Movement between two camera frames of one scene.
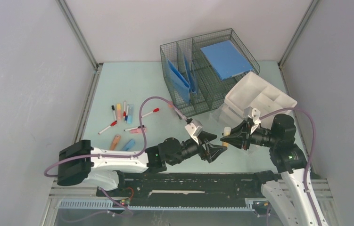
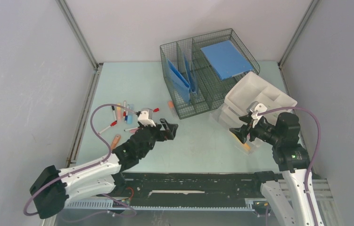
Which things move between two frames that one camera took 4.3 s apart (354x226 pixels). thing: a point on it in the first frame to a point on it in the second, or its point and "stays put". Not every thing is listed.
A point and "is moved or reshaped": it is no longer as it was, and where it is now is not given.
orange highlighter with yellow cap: (119, 112) stays put
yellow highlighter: (226, 132) is moved or reshaped
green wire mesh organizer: (200, 70) stays put
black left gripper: (212, 151) to (163, 134)
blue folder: (226, 59) stays put
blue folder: (179, 83) stays put
